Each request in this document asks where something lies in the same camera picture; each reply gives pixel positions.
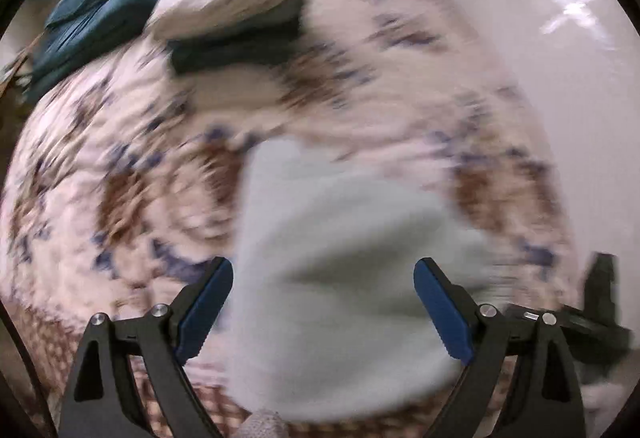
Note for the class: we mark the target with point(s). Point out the pale green fleece pants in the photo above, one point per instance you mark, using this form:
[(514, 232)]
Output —
[(340, 278)]

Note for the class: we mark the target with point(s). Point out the floral fleece blanket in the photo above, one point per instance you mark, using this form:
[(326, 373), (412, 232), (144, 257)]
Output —
[(165, 158)]

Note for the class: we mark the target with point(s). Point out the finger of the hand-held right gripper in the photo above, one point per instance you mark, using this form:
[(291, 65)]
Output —
[(597, 318)]

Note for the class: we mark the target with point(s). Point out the teal pillow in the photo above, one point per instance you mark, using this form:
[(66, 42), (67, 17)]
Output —
[(100, 13)]

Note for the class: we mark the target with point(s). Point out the dark green folded cloth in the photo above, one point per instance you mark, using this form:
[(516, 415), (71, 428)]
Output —
[(235, 45)]

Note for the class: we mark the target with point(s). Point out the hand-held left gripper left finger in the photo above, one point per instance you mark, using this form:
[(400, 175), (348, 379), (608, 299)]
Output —
[(205, 308)]

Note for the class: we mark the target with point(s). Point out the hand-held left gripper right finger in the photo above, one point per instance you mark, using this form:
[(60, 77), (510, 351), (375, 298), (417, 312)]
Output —
[(446, 313)]

